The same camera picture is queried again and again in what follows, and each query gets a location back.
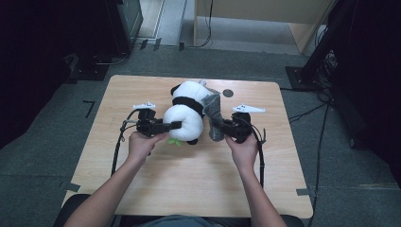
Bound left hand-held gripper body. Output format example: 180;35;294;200
132;101;171;138

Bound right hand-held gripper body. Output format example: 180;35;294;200
228;103;267;145

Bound panda plush toy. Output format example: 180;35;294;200
162;79;216;147

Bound grey toy garment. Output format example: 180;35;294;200
200;92;227;143

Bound person's left hand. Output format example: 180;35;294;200
127;130;170;166

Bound person's right hand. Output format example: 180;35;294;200
224;134;260;173

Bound black stand base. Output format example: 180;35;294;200
66;52;111;82

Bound person's grey shirt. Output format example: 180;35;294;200
117;214;252;227

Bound black equipment cabinet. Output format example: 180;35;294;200
105;0;145;57

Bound black metal stand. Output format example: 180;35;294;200
285;0;351;91

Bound light wooden cabinet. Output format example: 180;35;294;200
192;0;335;55

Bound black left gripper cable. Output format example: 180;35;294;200
110;109;140;177

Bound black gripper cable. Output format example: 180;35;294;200
110;109;140;177
250;123;268;189

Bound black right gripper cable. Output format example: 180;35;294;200
250;123;268;189

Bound thin black floor cable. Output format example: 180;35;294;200
288;102;330;124

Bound long black floor cable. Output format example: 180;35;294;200
305;101;332;227

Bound black hanging cable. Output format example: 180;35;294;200
188;0;215;49

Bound tangle of black cables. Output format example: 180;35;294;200
314;50;339;90

